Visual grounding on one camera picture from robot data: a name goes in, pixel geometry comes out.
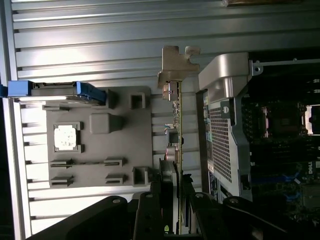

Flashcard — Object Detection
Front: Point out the blue expansion slot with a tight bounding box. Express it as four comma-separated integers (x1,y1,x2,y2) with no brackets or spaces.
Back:
250,174,299,185

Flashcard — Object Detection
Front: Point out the green motherboard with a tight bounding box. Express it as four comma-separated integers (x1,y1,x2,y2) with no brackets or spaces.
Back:
246,79,320,221

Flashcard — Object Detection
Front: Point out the hard disk in blue carrier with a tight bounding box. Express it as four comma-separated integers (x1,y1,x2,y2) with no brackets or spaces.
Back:
0,79,106,106

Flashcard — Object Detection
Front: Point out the CPU socket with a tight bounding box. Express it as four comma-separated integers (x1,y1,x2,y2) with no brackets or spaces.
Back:
258,104,308,139

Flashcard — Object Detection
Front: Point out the silver CPU chip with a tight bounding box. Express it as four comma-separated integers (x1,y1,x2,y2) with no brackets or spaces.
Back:
53,123,81,151

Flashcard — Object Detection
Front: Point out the grey chipset heatsink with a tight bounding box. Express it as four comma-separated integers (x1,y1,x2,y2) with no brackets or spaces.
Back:
299,184,320,209

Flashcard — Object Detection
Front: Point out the metal socket cover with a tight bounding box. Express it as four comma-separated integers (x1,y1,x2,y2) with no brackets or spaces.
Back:
304,105,320,135

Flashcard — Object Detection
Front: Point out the black open PC case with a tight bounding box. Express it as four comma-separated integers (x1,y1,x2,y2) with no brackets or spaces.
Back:
195,50,320,219

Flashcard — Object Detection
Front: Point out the grey parts rack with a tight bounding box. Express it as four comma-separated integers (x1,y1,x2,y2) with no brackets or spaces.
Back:
9,85,154,194

